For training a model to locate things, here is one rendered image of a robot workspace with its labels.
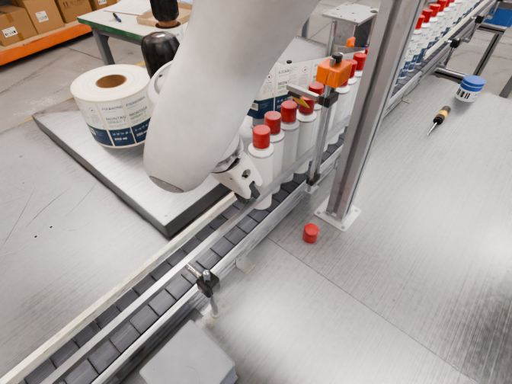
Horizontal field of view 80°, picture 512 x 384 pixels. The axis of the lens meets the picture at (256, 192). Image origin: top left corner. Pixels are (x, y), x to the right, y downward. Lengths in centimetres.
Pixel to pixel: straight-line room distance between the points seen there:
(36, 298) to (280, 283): 49
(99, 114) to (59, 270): 38
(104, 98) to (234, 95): 60
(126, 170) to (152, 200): 14
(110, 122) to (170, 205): 29
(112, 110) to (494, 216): 98
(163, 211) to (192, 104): 45
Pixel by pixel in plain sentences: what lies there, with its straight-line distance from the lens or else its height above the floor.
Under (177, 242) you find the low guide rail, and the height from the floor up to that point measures 91.
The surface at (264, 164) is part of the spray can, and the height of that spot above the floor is 102.
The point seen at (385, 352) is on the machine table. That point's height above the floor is 83.
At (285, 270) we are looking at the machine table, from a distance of 67.
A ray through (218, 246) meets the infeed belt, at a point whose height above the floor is 88.
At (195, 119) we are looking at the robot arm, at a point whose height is 125.
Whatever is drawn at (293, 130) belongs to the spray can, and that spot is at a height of 104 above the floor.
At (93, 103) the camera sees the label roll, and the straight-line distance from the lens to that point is 87.
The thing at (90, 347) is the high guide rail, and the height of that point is 96.
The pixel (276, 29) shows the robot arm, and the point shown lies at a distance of 25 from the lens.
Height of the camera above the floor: 142
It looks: 47 degrees down
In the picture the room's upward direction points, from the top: straight up
